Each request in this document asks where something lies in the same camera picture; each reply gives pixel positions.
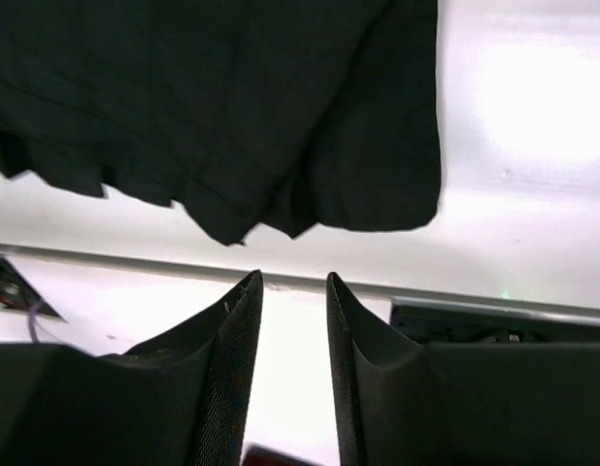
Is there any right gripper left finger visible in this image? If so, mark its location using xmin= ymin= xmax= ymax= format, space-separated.
xmin=0 ymin=271 xmax=263 ymax=466

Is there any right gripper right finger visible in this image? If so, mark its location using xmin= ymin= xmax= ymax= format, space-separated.
xmin=326 ymin=274 xmax=600 ymax=465

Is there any black pleated skirt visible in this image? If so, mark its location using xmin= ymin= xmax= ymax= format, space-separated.
xmin=0 ymin=1 xmax=442 ymax=246

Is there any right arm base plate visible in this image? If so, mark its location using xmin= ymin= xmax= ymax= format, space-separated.
xmin=389 ymin=296 xmax=600 ymax=344

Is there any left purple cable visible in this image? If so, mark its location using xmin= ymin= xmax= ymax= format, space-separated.
xmin=25 ymin=300 xmax=47 ymax=345

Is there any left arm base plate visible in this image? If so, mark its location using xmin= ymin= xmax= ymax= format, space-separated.
xmin=0 ymin=256 xmax=64 ymax=321

